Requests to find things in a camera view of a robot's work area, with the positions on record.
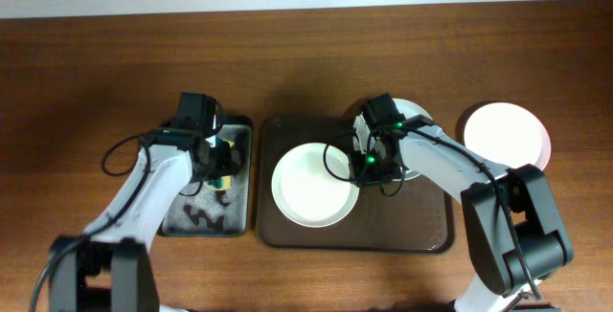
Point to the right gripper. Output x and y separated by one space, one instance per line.
372 170

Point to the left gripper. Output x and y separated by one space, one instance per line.
225 160

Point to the green and yellow sponge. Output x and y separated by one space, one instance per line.
222 157

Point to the pale green stained plate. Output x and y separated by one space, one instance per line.
406 108

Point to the white plate with red stain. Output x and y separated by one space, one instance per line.
308 185

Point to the white front plate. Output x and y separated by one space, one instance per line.
508 134

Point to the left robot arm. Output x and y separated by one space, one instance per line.
182 185

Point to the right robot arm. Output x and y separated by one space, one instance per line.
515 233

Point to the small black soapy tray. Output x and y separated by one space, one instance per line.
198 211

